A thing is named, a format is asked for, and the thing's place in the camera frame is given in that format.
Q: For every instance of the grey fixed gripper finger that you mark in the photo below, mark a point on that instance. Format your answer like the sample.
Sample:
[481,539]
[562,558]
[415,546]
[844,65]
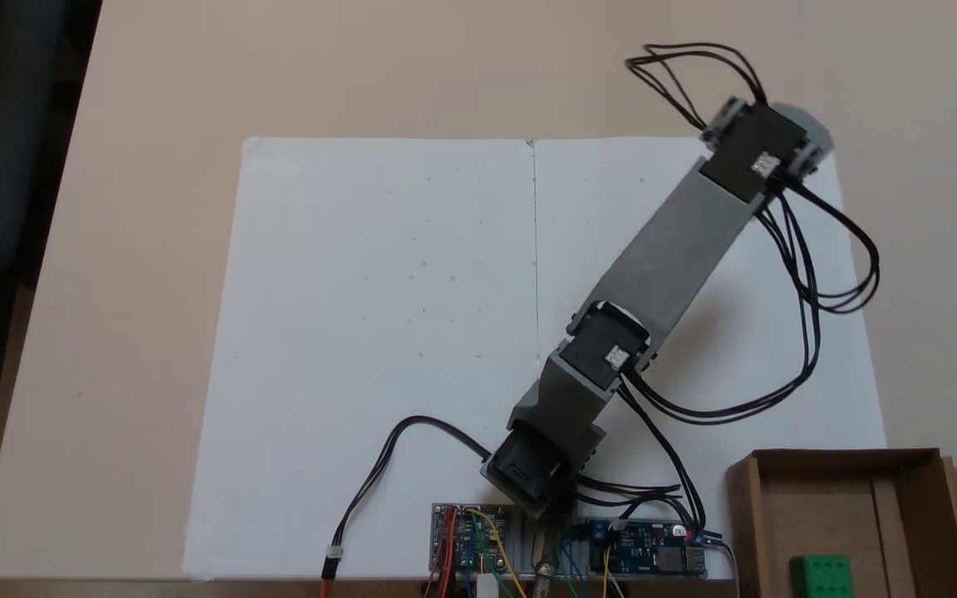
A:
[815,129]

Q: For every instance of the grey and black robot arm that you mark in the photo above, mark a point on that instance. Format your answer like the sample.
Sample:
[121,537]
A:
[678,249]

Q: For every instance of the brown cardboard box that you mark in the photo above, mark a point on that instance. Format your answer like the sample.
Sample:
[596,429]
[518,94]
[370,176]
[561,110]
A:
[827,498]

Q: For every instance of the blue power circuit board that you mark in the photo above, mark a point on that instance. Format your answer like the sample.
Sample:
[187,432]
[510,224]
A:
[653,548]

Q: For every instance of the white paper sheet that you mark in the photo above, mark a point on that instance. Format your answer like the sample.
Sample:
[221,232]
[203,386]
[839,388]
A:
[345,332]

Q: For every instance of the metal table clamp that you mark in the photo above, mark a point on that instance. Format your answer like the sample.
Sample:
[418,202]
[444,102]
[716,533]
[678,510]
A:
[543,561]

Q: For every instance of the grey motor driver circuit board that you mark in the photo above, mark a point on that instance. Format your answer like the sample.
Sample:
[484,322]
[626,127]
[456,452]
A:
[466,540]

